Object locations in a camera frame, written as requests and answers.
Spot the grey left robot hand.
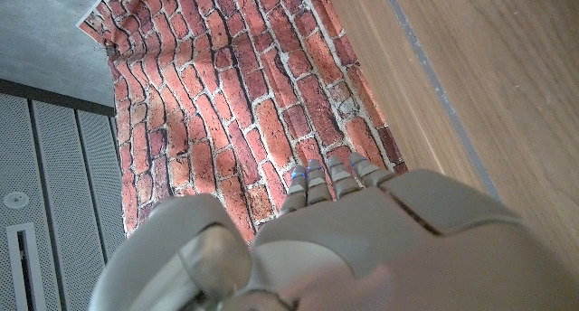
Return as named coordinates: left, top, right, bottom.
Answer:
left=88, top=151, right=579, bottom=311

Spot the white ceiling slot vent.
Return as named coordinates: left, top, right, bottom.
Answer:
left=6, top=222, right=49, bottom=311

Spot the round white ceiling sensor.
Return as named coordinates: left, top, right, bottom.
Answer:
left=3, top=191, right=31, bottom=211

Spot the printed red brick backdrop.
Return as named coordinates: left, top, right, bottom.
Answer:
left=76, top=0, right=408, bottom=244

